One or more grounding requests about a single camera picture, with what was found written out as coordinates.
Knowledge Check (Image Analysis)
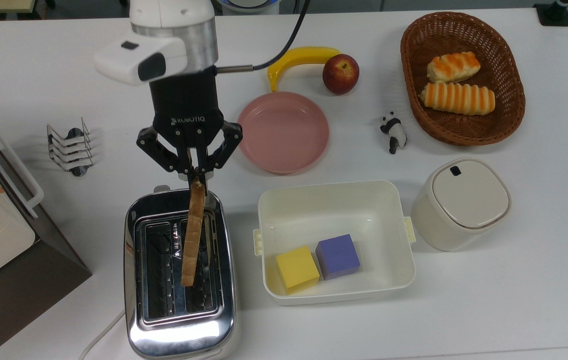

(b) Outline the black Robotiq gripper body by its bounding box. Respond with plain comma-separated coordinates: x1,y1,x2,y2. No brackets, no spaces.
149,67,225,149

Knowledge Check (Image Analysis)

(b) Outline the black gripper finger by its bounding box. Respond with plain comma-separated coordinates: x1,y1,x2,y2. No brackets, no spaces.
197,122,243,182
136,127,198,182

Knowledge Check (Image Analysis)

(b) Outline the brown bread slice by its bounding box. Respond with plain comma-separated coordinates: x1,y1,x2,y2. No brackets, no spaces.
180,177,208,287

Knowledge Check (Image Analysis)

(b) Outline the chrome two-slot toaster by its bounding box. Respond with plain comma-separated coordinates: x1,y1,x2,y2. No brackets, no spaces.
124,185,237,360

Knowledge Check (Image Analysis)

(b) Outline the long striped bread roll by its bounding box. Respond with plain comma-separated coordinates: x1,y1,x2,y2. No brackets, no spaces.
418,82,496,116

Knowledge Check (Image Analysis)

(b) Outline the short striped bread roll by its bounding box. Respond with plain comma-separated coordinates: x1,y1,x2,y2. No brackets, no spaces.
426,51,481,84

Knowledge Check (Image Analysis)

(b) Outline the pink plate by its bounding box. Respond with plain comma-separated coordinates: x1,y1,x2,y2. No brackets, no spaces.
237,91,330,175

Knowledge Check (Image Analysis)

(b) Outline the metal toast rack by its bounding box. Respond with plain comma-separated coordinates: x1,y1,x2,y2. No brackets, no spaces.
46,117,96,177

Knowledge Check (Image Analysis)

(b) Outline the yellow banana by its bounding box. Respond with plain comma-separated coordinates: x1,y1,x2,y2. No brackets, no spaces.
267,46,342,93

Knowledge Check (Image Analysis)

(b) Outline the cream plastic box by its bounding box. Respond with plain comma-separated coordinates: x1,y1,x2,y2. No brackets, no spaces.
253,180,417,306

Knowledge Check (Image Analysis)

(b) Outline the yellow cube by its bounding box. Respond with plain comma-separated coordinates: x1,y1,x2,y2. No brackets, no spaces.
275,245,320,295

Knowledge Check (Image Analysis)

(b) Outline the red apple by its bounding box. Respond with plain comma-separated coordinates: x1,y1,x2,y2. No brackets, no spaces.
322,53,360,96

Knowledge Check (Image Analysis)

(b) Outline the purple cube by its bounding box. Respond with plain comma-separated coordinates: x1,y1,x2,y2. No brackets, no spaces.
315,233,361,281

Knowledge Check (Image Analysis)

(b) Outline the panda figurine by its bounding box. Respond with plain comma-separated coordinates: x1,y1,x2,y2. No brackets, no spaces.
379,111,408,155

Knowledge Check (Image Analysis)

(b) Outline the brown and cream appliance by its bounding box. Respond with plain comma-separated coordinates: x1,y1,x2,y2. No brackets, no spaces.
0,116,93,360

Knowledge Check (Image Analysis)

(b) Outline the cream lidded bin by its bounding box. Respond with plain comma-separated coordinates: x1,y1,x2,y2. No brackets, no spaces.
410,158,512,252

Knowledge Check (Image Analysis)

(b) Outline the brown wicker basket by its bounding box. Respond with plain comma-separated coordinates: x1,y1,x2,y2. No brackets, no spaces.
400,12,526,147

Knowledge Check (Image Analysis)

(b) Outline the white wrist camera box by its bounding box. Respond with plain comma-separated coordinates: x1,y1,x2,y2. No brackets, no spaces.
94,36,187,86

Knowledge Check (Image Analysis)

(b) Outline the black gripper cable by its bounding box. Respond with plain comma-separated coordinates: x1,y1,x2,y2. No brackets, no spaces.
215,0,311,75

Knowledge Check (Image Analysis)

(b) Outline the white appliance handle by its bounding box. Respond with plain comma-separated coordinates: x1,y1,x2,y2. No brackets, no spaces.
0,131,45,220

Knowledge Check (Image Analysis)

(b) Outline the white toaster power cable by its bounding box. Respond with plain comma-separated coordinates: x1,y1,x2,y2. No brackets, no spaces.
79,309,127,360

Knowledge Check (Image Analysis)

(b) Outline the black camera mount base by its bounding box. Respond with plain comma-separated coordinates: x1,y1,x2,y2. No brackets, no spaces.
534,0,568,27

